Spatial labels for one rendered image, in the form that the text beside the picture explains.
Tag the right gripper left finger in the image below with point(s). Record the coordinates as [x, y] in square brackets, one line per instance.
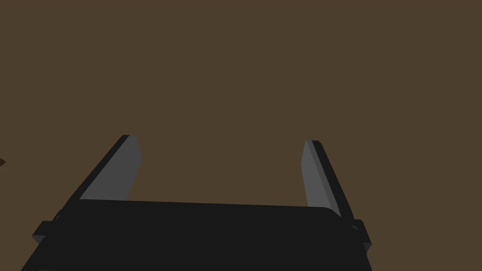
[115, 174]

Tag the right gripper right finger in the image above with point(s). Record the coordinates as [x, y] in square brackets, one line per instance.
[319, 177]

